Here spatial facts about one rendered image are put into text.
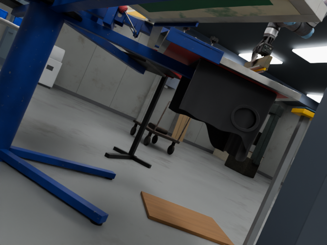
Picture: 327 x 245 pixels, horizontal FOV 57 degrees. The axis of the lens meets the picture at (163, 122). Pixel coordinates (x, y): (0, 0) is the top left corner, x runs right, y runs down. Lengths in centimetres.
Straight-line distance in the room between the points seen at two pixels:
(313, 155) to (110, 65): 950
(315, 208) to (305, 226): 8
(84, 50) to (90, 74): 77
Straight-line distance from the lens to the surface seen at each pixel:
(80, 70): 1042
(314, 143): 141
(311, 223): 136
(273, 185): 194
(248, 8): 92
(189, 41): 157
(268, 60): 183
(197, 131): 1176
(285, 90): 173
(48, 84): 896
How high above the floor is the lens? 58
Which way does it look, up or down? 1 degrees down
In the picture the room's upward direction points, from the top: 24 degrees clockwise
